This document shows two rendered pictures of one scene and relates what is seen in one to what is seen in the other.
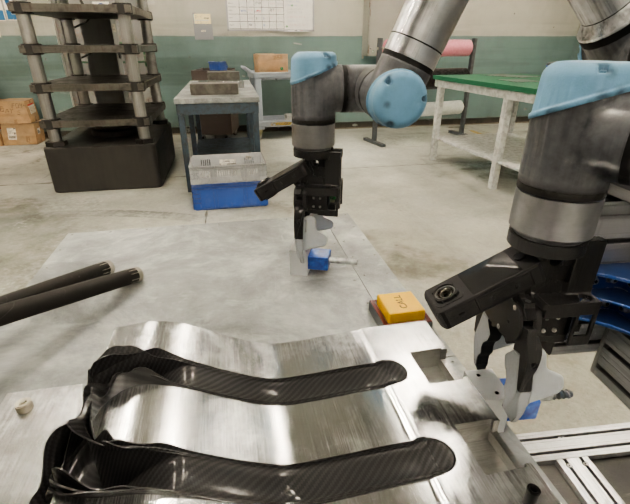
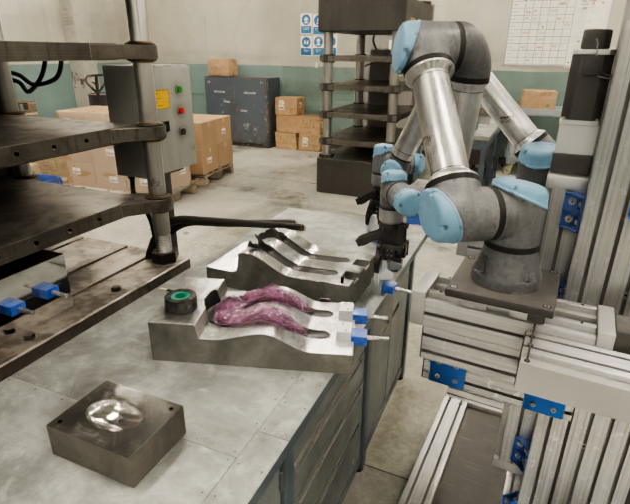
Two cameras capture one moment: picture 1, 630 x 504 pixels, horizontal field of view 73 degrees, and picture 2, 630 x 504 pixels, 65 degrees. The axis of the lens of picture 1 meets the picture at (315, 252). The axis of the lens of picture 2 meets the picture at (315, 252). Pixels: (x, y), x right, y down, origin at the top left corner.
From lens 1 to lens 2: 1.27 m
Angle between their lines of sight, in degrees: 32
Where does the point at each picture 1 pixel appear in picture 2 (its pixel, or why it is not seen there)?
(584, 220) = (388, 216)
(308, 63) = (377, 149)
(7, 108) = (307, 122)
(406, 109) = not seen: hidden behind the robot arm
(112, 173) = (358, 183)
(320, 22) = not seen: hidden behind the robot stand
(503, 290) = (373, 236)
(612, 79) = (387, 177)
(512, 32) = not seen: outside the picture
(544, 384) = (385, 274)
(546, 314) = (383, 246)
